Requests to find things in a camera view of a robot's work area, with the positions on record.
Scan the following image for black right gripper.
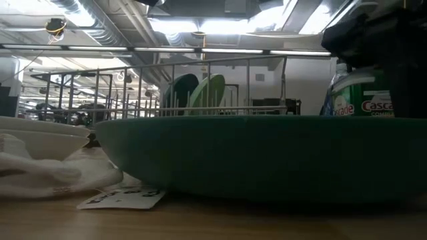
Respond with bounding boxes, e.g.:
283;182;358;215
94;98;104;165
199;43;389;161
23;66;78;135
320;8;427;118

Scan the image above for teal green plate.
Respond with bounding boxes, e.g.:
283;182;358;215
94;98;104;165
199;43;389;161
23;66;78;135
95;115;427;205

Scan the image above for light green plate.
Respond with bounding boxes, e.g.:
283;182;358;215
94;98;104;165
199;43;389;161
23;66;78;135
188;73;226;116

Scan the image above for dark green plate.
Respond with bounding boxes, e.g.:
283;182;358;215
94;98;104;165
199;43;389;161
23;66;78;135
163;73;200;116

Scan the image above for green Cascade detergent tub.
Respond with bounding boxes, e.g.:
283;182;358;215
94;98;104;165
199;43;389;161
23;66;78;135
330;68;394;117

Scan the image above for blue dish soap bottle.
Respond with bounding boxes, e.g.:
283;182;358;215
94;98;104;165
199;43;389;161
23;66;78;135
320;61;351;117

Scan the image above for white label with black writing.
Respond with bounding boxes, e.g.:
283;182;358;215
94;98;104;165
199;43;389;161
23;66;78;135
76;187;167;211

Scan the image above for white red-striped kitchen towel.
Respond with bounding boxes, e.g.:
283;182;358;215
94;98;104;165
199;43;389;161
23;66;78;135
0;133;124;200

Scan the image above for grey wire dish rack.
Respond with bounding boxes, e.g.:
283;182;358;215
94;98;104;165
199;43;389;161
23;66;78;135
19;55;288;127

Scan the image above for black overhead camera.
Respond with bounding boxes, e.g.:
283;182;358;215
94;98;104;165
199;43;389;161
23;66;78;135
45;18;67;37

